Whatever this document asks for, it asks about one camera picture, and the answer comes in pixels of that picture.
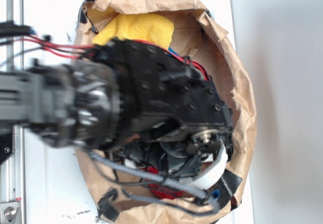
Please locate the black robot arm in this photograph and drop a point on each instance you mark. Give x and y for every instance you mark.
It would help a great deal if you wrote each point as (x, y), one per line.
(66, 105)

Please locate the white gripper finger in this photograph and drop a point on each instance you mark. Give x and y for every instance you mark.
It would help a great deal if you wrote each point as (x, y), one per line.
(210, 176)

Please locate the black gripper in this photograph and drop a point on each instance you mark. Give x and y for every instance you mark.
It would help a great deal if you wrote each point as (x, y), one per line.
(171, 116)

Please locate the black mounting bracket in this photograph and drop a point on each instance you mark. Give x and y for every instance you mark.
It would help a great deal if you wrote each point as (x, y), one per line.
(7, 145)

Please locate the red paper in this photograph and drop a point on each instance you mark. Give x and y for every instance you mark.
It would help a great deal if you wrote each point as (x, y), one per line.
(166, 193)

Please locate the yellow cloth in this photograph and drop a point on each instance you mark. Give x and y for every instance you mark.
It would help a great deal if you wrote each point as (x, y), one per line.
(153, 28)

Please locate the brown paper bag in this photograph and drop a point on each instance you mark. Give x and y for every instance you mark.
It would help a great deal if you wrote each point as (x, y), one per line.
(198, 35)

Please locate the aluminium frame rail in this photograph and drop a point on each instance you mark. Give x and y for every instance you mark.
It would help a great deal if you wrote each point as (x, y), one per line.
(13, 207)

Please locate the blue plastic bottle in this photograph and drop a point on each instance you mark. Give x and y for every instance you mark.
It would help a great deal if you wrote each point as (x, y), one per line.
(174, 52)

